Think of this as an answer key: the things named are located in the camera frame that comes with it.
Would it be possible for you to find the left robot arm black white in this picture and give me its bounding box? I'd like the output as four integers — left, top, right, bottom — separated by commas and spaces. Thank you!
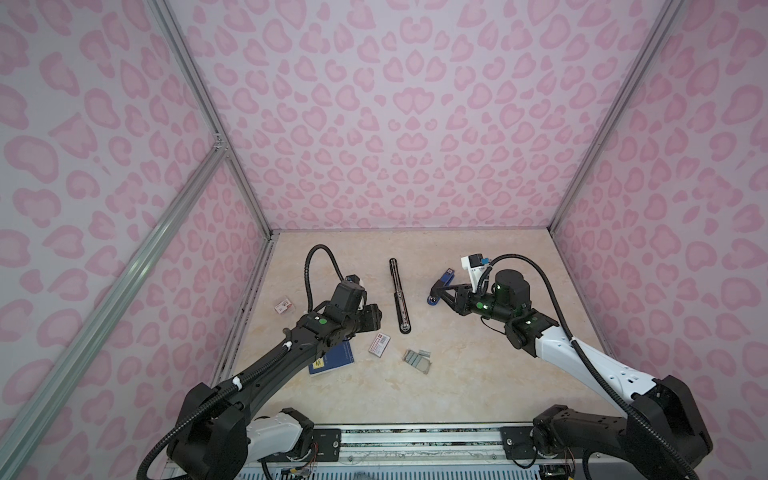
136, 304, 382, 479

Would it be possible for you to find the small red white staple box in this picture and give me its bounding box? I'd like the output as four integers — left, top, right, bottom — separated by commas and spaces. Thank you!
274, 297, 294, 315

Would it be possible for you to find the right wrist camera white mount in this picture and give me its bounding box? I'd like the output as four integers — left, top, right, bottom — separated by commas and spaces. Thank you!
461, 253, 490, 293

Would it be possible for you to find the aluminium diagonal frame bar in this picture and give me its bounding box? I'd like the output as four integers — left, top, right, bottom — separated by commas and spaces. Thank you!
1, 145, 228, 479

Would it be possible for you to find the aluminium corner frame post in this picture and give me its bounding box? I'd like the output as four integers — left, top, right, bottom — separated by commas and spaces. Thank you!
146, 0, 273, 239
547, 0, 689, 236

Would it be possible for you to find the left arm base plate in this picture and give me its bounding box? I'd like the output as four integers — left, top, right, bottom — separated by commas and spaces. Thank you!
265, 428, 342, 463

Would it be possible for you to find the blue notebook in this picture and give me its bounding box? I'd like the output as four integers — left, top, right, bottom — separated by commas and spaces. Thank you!
308, 340, 354, 376

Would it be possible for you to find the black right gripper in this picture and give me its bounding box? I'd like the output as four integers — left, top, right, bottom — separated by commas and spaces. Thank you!
435, 283, 514, 324

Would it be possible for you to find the aluminium corner frame post right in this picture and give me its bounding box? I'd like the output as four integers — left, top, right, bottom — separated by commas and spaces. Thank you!
547, 0, 689, 236

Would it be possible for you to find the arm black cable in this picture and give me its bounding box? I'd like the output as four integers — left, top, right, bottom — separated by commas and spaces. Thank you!
479, 253, 703, 480
135, 244, 349, 480

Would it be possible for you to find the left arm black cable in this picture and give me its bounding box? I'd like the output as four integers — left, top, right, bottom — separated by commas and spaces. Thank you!
135, 244, 349, 480

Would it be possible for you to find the blue stapler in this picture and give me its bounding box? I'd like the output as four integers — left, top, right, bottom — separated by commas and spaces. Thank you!
427, 268, 455, 306

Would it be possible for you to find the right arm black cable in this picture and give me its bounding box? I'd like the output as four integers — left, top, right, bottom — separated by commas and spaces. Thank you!
479, 253, 703, 480

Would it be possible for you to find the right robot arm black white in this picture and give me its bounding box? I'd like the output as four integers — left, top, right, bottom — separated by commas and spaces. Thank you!
431, 269, 713, 479

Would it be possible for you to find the aluminium corner frame post left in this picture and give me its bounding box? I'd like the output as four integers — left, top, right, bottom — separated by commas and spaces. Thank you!
146, 0, 273, 239

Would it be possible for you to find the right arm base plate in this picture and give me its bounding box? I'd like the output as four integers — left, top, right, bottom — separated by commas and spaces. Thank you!
499, 425, 584, 463

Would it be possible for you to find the aluminium front rail frame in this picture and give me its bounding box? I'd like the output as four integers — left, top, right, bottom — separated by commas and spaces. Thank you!
161, 419, 691, 480

